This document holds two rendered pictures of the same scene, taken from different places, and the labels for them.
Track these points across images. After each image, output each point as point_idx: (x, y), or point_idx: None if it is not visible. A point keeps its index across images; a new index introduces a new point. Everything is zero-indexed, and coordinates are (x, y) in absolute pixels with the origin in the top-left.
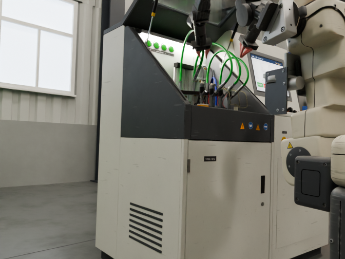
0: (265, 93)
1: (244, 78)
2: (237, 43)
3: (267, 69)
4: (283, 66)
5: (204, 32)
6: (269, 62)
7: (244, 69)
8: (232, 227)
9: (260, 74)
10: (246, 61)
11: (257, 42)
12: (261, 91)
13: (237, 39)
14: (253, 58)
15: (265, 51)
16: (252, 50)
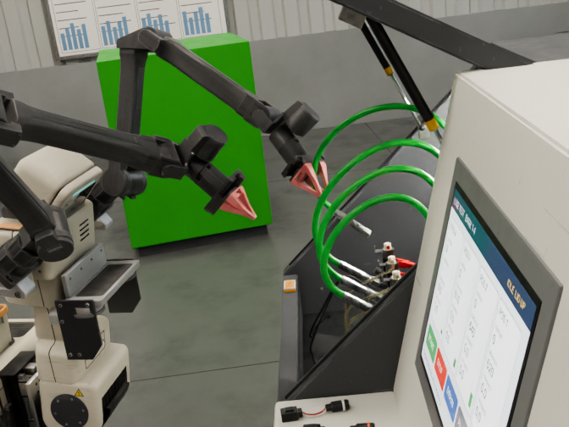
0: (138, 285)
1: (421, 284)
2: (449, 136)
3: (468, 291)
4: (532, 332)
5: (278, 151)
6: (486, 260)
7: (429, 250)
8: None
9: (444, 302)
10: (441, 221)
11: (496, 125)
12: (426, 371)
13: (454, 114)
14: (454, 213)
15: (505, 185)
16: (224, 210)
